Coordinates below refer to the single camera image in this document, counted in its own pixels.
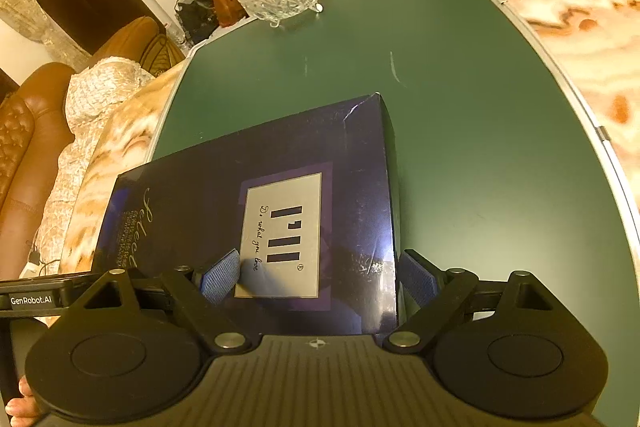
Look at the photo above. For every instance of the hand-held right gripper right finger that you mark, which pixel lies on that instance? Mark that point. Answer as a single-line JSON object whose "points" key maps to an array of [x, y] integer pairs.
{"points": [[417, 278]]}

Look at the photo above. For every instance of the marble desktop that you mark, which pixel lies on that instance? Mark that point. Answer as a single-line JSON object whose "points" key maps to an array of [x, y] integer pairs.
{"points": [[575, 32]]}

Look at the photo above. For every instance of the green board with metal frame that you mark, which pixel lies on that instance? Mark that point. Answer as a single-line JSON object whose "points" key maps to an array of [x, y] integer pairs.
{"points": [[475, 132]]}

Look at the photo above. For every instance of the white lace sofa cover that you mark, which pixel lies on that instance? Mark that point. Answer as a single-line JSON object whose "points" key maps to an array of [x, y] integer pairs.
{"points": [[95, 107]]}

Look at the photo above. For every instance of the gold patterned curtain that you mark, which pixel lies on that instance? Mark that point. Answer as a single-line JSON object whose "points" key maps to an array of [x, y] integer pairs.
{"points": [[30, 7]]}

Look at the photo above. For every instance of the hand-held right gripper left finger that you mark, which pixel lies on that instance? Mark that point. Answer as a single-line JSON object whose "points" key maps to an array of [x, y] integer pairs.
{"points": [[220, 277]]}

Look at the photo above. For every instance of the red plastic bag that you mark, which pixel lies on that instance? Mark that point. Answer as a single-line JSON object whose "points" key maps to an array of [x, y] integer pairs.
{"points": [[224, 1]]}

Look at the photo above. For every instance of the dark blue box lid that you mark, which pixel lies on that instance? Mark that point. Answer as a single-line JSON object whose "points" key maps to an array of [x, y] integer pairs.
{"points": [[200, 207]]}

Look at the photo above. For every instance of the black bag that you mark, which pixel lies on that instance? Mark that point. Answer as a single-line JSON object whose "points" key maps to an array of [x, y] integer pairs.
{"points": [[197, 14]]}

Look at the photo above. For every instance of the brown leather sofa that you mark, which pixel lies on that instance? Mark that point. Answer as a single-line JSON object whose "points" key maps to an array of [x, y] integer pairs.
{"points": [[35, 117]]}

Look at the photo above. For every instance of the person's left hand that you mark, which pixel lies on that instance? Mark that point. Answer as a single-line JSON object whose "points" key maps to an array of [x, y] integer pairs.
{"points": [[22, 402]]}

